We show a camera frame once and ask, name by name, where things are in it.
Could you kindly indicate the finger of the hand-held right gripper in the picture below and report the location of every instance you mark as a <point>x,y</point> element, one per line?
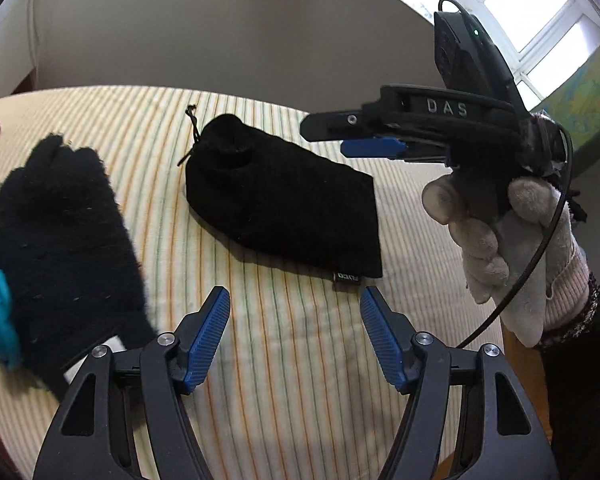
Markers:
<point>370,147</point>
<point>330,126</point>

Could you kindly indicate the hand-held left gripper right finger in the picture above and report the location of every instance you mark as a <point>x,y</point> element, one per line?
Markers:
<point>387,345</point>

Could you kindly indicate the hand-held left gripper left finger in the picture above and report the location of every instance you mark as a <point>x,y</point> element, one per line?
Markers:
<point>207,345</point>

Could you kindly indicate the black knit pouch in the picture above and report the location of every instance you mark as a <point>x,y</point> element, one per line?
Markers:
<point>280,195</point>

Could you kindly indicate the black fuzzy glove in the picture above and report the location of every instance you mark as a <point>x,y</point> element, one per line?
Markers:
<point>65,240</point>

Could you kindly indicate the person's right forearm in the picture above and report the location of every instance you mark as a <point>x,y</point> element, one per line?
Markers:
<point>580,385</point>

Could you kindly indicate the person's right hand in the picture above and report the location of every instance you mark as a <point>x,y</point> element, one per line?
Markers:
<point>525,240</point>

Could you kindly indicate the white framed window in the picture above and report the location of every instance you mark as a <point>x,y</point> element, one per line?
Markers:
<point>520,57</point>

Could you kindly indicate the wall map poster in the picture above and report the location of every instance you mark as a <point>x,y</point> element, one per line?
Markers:
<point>590,85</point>

